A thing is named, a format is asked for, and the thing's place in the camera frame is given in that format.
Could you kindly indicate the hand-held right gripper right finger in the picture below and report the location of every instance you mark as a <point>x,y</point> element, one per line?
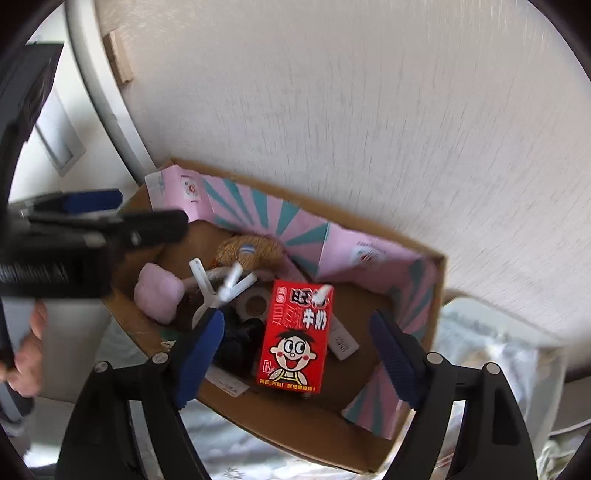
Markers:
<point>397,364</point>

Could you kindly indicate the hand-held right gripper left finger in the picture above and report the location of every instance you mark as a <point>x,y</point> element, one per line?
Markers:
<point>198,355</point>

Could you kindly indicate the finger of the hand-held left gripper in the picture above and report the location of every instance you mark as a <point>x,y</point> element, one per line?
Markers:
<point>92,201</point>
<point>147,228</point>

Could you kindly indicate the black scrunchie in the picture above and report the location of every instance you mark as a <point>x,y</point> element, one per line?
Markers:
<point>235,341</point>

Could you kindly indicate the pink fluffy wristband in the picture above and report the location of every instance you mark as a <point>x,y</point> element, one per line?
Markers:
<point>157,290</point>

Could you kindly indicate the white plastic tool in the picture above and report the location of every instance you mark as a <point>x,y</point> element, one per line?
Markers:
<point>203,286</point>

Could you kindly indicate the clear tape roll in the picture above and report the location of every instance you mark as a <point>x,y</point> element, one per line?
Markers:
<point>242,299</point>

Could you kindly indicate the red milk carton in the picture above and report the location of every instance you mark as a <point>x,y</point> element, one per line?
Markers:
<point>293,341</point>

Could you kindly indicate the cardboard box with pink lining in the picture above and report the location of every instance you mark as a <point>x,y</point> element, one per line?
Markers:
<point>300,415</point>

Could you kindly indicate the person's left hand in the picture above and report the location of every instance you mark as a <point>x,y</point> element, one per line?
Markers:
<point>30,355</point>

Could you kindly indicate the white paper slip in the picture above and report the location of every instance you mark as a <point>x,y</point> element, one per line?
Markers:
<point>226,383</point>

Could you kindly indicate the small white paper tag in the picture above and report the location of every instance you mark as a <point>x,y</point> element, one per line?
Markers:
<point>344,344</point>

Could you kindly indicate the light blue floral blanket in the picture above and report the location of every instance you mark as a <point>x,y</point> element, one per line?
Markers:
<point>221,443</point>

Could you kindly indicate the white plastic tray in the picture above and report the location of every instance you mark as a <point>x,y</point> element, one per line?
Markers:
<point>489,311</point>

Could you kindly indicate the brown knitted plush toy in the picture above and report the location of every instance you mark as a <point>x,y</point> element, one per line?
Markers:
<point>258,251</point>

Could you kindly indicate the small wooden block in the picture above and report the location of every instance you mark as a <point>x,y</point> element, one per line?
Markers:
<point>117,55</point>

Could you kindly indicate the white curved rail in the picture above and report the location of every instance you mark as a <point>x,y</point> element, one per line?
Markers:
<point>106,92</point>

